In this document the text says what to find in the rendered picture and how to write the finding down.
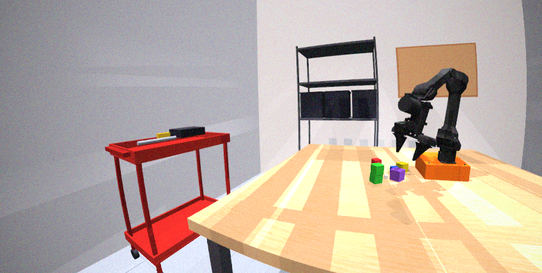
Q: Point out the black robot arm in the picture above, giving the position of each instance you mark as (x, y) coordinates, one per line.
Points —
(411, 103)

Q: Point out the yellow block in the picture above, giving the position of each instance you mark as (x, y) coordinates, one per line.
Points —
(402, 165)

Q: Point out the green block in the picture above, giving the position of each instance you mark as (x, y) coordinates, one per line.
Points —
(377, 169)
(375, 179)

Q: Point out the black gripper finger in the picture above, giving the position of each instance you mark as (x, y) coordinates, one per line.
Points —
(419, 150)
(400, 140)

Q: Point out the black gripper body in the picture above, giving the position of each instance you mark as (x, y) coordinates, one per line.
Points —
(420, 123)

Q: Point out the purple cube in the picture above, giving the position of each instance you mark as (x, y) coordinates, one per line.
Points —
(397, 174)

